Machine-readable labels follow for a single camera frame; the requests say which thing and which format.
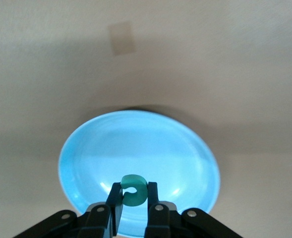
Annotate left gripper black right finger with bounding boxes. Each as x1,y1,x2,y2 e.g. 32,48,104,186
144,181,238,238

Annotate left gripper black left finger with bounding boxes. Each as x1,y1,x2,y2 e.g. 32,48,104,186
11,182,124,238

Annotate teal foam letter c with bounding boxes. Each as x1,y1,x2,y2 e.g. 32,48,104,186
120,174,148,208

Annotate blue plate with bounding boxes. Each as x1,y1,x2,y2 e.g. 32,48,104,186
58,110,221,238

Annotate brown tape patch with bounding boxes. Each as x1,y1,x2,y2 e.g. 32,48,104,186
108,21,137,56

